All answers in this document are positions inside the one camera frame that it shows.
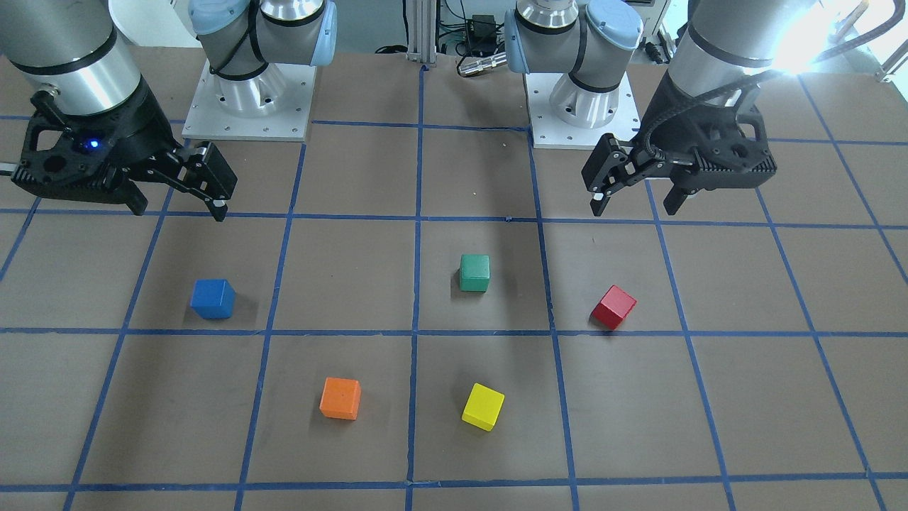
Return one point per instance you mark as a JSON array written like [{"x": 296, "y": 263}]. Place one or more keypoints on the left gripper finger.
[
  {"x": 675, "y": 198},
  {"x": 608, "y": 169}
]

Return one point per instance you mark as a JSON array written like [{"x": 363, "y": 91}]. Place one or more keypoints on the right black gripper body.
[{"x": 139, "y": 126}]

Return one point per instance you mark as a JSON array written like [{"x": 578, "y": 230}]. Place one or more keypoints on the aluminium frame post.
[{"x": 421, "y": 24}]

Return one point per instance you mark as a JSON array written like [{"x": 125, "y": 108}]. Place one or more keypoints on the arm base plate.
[
  {"x": 248, "y": 121},
  {"x": 553, "y": 133}
]

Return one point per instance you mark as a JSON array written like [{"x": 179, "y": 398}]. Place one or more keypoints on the green wooden block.
[{"x": 474, "y": 273}]

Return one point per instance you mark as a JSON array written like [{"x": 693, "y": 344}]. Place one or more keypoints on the yellow wooden block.
[{"x": 483, "y": 407}]

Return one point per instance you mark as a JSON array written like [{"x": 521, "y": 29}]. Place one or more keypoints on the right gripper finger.
[
  {"x": 203, "y": 171},
  {"x": 130, "y": 195}
]

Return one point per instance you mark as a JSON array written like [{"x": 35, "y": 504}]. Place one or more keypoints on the blue wooden block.
[{"x": 213, "y": 298}]

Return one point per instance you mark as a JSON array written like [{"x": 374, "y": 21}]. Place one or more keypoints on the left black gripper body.
[{"x": 682, "y": 133}]

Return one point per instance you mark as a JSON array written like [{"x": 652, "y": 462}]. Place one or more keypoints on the black power adapter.
[{"x": 481, "y": 28}]

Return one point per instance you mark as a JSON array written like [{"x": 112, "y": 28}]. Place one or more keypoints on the red wooden block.
[{"x": 613, "y": 308}]

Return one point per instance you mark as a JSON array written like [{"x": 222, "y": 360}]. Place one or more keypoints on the orange wooden block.
[{"x": 340, "y": 398}]

